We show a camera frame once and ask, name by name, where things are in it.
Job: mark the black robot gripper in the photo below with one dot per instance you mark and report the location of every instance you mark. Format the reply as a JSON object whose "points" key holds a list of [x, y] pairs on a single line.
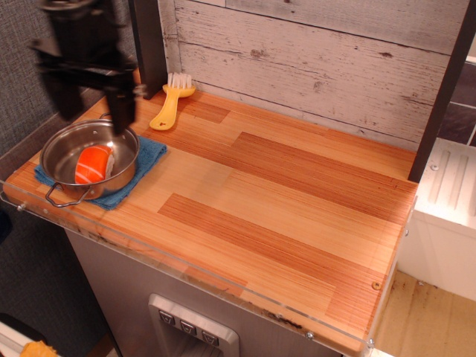
{"points": [[84, 52]]}

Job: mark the orange salmon sushi toy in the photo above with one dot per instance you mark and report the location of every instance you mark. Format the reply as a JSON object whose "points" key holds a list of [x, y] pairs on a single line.
{"points": [[94, 164]]}

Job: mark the yellow brush white bristles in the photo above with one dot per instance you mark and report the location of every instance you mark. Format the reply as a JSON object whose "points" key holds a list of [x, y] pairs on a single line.
{"points": [[178, 85]]}

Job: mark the stainless steel pot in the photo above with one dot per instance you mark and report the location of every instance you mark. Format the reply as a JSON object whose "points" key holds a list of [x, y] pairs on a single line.
{"points": [[59, 156]]}

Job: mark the blue folded cloth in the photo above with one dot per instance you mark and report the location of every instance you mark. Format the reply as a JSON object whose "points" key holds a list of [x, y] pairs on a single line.
{"points": [[149, 155]]}

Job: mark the grey toy fridge cabinet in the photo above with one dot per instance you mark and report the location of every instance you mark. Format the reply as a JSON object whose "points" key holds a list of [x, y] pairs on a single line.
{"points": [[123, 285]]}

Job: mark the silver dispenser panel with buttons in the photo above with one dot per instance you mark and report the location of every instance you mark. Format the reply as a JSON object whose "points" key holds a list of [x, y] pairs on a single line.
{"points": [[182, 332]]}

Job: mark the yellow object bottom left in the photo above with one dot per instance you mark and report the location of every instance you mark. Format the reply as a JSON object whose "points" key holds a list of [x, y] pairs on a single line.
{"points": [[38, 349]]}

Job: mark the clear acrylic edge guard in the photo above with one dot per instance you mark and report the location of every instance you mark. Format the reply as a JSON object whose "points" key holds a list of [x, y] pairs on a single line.
{"points": [[314, 261]]}

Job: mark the white cabinet at right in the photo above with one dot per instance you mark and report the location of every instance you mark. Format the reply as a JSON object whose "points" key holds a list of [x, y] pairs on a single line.
{"points": [[439, 243]]}

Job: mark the dark left upright post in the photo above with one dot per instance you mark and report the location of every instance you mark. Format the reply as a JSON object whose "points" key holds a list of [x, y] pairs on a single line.
{"points": [[149, 45]]}

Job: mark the dark upright post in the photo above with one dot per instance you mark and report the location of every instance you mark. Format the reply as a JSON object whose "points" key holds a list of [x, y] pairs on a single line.
{"points": [[448, 84], [149, 45]]}

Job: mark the dark right upright post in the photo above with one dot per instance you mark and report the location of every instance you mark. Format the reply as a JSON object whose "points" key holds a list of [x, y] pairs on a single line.
{"points": [[448, 84]]}

